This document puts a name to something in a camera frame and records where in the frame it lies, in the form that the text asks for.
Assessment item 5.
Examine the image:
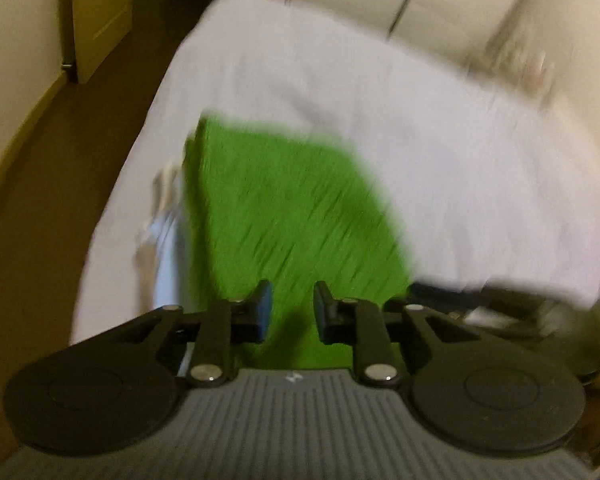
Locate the green knitted vest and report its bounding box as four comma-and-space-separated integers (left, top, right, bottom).
181, 114, 415, 370

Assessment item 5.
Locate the bed with lilac sheet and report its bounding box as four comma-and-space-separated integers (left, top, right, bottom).
70, 0, 600, 346

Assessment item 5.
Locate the folded light blue cloth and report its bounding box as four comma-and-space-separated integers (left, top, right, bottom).
151, 207, 188, 311

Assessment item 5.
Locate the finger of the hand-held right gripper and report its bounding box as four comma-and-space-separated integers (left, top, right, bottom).
409, 281, 486, 311

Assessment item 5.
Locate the folded cream cloth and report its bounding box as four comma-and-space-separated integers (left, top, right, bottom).
134, 162, 185, 281

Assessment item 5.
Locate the cream wardrobe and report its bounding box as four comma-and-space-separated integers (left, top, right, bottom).
247, 0, 600, 111

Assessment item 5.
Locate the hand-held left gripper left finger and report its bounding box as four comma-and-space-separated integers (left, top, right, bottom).
130, 280, 274, 388

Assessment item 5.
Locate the wooden door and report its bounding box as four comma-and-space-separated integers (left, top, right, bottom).
71, 0, 134, 85

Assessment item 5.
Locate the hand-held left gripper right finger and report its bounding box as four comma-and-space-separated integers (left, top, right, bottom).
313, 280, 462, 388

